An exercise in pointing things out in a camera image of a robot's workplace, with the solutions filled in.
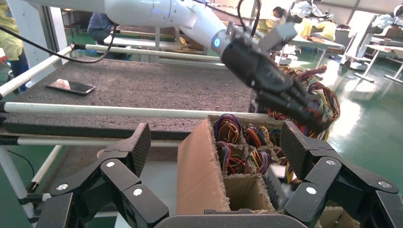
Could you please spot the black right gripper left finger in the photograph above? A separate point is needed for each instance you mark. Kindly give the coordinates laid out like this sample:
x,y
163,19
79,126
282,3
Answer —
x,y
119,176

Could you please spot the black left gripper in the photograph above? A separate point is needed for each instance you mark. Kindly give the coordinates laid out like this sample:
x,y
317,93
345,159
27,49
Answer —
x,y
252,66

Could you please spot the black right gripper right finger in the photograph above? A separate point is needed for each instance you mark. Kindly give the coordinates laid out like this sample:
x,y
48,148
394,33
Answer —
x,y
318,176

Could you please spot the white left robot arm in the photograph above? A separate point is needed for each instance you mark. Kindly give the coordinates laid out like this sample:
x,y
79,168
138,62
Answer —
x,y
141,11

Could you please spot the white work table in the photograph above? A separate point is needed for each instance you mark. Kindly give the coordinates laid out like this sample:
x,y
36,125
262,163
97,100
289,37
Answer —
x,y
141,42
384,50
314,42

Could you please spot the cardboard cell divider insert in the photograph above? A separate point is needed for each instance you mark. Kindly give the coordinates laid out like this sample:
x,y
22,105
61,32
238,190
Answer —
x,y
245,192

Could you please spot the person in yellow vest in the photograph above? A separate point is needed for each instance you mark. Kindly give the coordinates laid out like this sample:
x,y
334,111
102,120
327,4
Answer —
x,y
9,41
277,12
327,30

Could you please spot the brown cardboard box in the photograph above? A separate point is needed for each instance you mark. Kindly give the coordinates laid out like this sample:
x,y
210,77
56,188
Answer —
x,y
201,170

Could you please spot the white humanoid robot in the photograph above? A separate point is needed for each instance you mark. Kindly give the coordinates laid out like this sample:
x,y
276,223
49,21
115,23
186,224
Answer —
x,y
387,20
307,8

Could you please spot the black smartphone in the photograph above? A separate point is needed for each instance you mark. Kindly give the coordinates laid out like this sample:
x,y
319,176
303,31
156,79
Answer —
x,y
71,87

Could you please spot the person in blue shirt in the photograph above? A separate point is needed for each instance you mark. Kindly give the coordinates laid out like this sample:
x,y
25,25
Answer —
x,y
100,25

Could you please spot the white frame pipe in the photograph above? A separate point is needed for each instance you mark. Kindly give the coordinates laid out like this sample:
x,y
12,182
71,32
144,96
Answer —
x,y
31,72
12,179
151,52
94,142
47,166
126,111

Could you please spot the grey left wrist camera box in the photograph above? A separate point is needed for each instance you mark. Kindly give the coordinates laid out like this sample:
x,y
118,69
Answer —
x,y
278,36

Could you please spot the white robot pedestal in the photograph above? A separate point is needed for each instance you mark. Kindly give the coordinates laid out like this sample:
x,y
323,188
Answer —
x,y
359,37

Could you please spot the white metal post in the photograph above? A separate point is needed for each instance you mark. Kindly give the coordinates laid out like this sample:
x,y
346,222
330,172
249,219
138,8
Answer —
x,y
37,25

